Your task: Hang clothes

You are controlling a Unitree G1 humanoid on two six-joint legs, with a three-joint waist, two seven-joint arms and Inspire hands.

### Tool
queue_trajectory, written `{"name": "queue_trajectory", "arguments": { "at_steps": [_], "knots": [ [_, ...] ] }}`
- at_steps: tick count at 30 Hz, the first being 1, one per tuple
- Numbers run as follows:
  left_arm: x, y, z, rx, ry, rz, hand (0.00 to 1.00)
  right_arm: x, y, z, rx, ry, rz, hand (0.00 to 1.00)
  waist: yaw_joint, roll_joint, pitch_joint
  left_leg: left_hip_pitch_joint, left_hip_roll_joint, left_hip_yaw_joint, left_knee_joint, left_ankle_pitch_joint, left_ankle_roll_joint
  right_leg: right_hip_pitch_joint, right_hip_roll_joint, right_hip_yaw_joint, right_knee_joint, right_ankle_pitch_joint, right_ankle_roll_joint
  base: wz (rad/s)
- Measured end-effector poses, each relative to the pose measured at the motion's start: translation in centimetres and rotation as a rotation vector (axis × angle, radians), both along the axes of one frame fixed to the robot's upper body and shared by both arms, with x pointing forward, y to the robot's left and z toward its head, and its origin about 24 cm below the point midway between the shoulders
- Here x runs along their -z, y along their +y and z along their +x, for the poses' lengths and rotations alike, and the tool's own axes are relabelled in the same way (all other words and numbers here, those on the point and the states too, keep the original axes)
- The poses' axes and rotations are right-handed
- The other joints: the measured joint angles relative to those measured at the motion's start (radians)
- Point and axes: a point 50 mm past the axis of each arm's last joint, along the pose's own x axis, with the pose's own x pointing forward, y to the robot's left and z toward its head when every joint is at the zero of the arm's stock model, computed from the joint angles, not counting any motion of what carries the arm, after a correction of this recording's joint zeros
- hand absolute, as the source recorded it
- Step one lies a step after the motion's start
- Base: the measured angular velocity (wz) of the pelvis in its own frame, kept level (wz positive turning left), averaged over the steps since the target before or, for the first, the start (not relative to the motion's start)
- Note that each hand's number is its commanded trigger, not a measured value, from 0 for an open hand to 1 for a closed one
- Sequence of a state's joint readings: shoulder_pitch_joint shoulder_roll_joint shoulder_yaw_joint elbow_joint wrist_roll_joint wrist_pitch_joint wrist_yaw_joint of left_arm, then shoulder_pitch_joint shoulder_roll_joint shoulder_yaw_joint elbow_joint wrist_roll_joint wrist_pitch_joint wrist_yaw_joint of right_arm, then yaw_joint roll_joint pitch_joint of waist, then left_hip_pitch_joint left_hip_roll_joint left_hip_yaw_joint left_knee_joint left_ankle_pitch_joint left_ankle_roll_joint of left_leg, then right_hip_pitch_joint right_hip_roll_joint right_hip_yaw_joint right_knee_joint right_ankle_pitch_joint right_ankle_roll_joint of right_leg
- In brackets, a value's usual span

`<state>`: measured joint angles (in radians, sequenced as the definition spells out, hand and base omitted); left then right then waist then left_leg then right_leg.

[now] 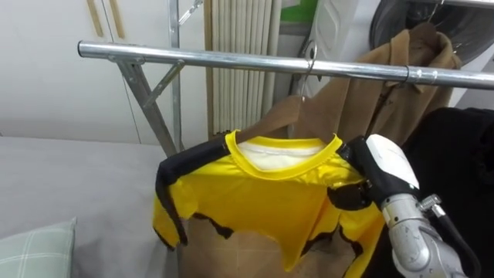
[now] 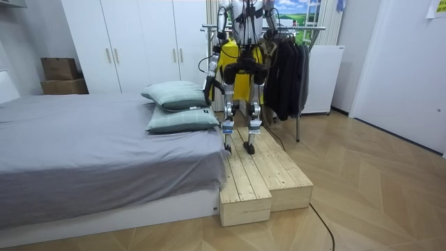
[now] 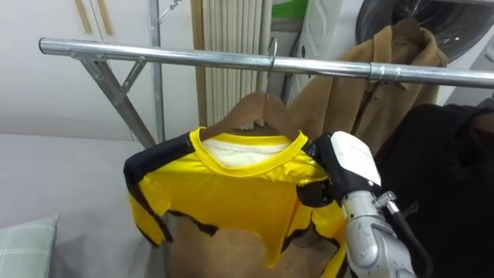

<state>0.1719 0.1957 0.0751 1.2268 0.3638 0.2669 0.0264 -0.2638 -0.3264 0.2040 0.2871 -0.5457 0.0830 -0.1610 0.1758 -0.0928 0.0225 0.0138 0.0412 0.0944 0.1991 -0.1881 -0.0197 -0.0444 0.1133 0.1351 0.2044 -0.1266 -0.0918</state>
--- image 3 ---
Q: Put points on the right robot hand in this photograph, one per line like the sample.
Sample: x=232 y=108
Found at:
x=349 y=166

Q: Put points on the brown wooden hanger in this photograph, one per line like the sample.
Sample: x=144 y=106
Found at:
x=254 y=112

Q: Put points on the yellow and black shirt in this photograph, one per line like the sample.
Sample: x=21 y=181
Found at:
x=231 y=193

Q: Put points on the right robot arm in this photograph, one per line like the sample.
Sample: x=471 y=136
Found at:
x=370 y=239

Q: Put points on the tan brown coat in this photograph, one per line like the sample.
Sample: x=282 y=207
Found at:
x=359 y=104

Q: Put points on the black garment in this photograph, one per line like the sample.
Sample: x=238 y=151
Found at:
x=444 y=185

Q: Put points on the beige pleated curtain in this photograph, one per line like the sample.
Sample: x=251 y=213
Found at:
x=231 y=62

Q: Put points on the silver metal clothes rack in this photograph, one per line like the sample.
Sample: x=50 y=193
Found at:
x=193 y=58

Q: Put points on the grey bed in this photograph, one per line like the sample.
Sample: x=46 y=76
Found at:
x=69 y=185

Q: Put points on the pale green checked pillow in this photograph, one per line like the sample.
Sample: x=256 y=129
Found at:
x=25 y=247

